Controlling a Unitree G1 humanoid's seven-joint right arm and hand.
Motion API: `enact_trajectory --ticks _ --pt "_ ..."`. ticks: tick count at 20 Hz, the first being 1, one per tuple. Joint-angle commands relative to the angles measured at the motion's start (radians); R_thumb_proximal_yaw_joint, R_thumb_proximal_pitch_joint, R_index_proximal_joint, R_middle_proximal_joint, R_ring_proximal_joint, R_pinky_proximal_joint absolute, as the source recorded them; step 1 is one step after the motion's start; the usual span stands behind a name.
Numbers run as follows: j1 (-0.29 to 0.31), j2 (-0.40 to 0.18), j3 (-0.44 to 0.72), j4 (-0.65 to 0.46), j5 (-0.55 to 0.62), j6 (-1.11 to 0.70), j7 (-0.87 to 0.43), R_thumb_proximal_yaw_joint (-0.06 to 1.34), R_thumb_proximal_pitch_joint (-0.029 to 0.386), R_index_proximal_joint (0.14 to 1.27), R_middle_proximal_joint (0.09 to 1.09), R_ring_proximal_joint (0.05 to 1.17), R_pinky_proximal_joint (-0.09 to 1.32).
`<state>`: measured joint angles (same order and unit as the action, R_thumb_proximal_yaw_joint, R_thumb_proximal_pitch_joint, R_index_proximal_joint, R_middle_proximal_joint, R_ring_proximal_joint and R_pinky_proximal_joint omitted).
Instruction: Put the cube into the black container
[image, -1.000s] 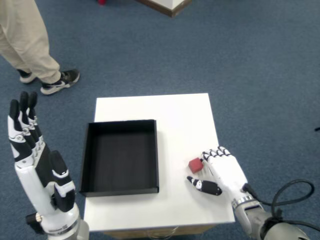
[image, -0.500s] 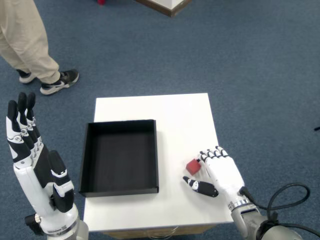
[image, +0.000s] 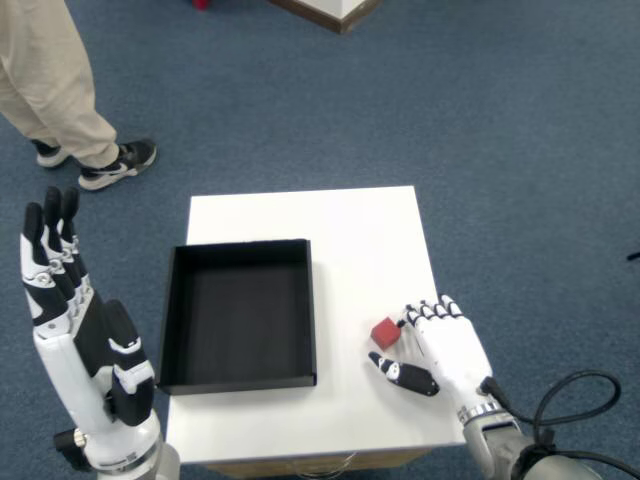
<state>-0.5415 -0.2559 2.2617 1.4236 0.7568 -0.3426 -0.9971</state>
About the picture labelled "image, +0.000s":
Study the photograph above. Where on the white furniture with wooden base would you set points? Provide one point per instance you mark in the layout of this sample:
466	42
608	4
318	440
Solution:
340	15

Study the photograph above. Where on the black open box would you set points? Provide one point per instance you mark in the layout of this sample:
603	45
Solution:
240	320

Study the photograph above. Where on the person in beige trousers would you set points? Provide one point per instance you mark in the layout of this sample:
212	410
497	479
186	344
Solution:
45	75

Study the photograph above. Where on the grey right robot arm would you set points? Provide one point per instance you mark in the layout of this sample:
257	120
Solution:
495	445

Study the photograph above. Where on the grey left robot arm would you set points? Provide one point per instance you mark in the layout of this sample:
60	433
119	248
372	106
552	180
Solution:
150	467

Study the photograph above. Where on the red cube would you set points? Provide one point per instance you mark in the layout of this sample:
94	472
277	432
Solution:
385	332

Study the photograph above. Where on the black white sneaker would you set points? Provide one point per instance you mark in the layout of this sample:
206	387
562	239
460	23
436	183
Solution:
122	162
49	156

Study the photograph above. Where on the white square table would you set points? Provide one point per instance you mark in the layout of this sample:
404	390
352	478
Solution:
350	230

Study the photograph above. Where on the small black floor object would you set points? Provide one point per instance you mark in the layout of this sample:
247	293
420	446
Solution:
635	256

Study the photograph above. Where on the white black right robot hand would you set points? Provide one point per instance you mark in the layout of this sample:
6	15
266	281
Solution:
452	350

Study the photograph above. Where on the small red object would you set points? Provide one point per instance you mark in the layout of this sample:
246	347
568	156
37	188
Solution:
201	4

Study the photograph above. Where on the black left wrist plug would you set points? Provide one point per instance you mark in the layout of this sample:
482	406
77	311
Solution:
70	447

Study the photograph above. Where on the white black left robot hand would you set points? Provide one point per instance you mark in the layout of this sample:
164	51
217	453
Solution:
65	375

